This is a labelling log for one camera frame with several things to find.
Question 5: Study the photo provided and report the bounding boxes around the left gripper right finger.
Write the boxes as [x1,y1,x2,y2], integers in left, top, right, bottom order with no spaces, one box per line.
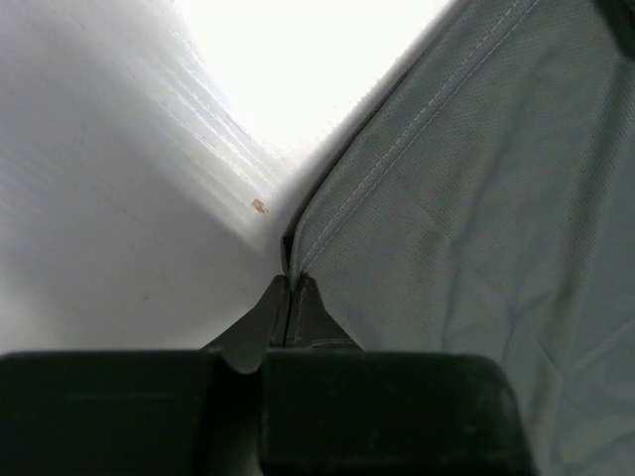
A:
[260,277,538,475]

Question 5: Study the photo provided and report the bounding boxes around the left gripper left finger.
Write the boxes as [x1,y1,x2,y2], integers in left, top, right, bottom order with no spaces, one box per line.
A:
[1,276,291,475]

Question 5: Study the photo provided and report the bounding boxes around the dark grey t shirt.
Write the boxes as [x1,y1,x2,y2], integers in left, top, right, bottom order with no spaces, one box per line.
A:
[289,1,634,475]

